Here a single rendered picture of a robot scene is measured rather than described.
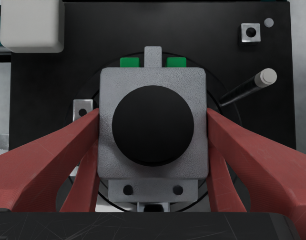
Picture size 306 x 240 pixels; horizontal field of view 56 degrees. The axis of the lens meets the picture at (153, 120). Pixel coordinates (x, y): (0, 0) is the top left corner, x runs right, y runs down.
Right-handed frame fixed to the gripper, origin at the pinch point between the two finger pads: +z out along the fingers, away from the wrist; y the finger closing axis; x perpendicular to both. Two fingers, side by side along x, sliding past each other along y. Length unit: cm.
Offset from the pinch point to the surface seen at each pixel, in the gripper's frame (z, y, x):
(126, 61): 6.4, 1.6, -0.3
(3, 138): 9.0, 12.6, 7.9
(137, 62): 6.3, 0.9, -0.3
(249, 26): 14.0, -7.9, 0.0
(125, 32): 14.6, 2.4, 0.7
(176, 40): 14.2, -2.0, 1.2
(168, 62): 6.4, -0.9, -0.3
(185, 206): 4.1, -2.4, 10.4
